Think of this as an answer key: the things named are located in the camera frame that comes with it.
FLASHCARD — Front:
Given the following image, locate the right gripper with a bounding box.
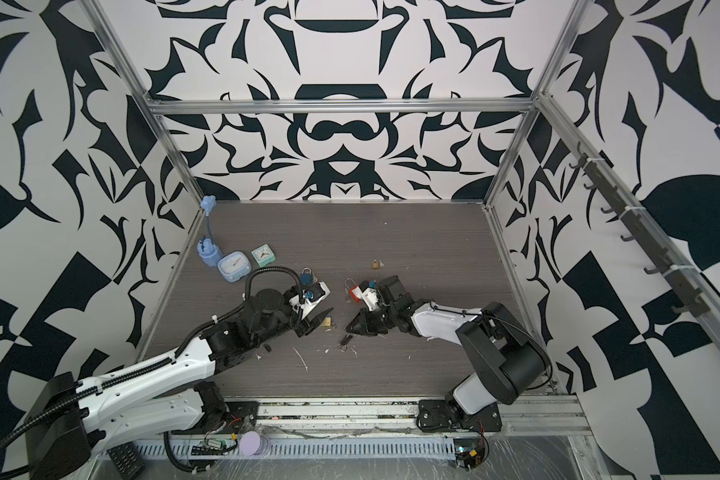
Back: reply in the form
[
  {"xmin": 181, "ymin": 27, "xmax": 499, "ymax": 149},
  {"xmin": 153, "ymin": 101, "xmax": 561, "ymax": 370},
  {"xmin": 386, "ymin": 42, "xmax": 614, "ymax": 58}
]
[{"xmin": 345, "ymin": 307, "xmax": 400, "ymax": 336}]

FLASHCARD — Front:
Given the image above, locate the red padlock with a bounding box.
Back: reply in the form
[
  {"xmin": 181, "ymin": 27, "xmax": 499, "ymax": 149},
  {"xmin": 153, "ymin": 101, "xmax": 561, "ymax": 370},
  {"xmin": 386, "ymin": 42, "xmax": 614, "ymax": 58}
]
[{"xmin": 344, "ymin": 277, "xmax": 363, "ymax": 303}]

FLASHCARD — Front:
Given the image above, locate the blue padlock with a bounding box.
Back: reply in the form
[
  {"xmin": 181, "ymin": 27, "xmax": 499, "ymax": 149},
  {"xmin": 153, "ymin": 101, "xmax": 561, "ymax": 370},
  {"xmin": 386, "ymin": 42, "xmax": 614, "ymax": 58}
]
[{"xmin": 299, "ymin": 267, "xmax": 317, "ymax": 286}]

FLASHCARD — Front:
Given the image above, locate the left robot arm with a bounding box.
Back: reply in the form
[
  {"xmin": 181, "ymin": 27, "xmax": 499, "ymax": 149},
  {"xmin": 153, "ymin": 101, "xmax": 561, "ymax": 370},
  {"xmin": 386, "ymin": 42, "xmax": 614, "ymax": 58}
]
[{"xmin": 0, "ymin": 266, "xmax": 331, "ymax": 479}]

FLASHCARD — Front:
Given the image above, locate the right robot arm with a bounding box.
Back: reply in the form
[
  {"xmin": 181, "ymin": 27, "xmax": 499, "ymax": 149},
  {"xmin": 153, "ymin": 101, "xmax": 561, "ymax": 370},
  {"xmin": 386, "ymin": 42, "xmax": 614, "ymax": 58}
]
[{"xmin": 345, "ymin": 294, "xmax": 551, "ymax": 433}]

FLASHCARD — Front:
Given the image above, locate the mint green alarm clock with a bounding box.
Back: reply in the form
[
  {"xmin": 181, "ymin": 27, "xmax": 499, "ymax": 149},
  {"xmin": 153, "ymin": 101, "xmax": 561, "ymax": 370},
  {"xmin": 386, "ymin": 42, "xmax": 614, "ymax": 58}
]
[{"xmin": 251, "ymin": 244, "xmax": 276, "ymax": 268}]

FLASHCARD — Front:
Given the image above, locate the light blue alarm clock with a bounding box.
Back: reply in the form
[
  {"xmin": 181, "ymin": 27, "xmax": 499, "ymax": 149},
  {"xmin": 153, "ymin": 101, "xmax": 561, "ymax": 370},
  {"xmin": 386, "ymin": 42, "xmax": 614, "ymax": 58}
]
[{"xmin": 217, "ymin": 251, "xmax": 252, "ymax": 283}]

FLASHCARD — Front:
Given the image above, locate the purple round lid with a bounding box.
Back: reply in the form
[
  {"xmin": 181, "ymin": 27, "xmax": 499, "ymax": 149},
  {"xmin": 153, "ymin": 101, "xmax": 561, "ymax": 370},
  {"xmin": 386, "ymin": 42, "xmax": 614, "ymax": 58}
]
[{"xmin": 238, "ymin": 431, "xmax": 270, "ymax": 457}]

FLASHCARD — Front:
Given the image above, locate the green circuit board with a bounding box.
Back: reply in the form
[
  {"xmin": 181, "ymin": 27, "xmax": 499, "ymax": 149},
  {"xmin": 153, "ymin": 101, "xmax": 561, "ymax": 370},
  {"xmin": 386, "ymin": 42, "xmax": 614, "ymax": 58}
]
[{"xmin": 455, "ymin": 437, "xmax": 490, "ymax": 471}]

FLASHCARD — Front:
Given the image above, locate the black remote control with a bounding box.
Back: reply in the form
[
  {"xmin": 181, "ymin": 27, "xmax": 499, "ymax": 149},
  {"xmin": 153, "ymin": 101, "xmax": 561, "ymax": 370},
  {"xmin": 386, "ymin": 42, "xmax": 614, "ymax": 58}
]
[{"xmin": 107, "ymin": 442, "xmax": 146, "ymax": 480}]

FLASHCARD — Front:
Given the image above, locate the black hook rack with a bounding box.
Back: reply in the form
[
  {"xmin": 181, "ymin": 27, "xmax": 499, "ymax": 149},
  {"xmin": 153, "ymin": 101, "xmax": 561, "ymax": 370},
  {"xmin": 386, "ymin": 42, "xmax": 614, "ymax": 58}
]
[{"xmin": 571, "ymin": 152, "xmax": 712, "ymax": 318}]

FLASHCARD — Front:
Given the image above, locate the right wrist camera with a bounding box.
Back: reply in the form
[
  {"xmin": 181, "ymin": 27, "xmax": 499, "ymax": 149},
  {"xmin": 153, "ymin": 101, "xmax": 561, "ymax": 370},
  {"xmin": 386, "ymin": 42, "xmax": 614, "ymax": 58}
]
[{"xmin": 360, "ymin": 275, "xmax": 409, "ymax": 312}]

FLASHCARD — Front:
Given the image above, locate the white cable duct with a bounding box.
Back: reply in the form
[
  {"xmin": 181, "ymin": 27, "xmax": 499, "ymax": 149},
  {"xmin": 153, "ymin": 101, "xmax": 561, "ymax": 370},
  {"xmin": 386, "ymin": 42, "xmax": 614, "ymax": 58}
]
[{"xmin": 134, "ymin": 437, "xmax": 457, "ymax": 461}]

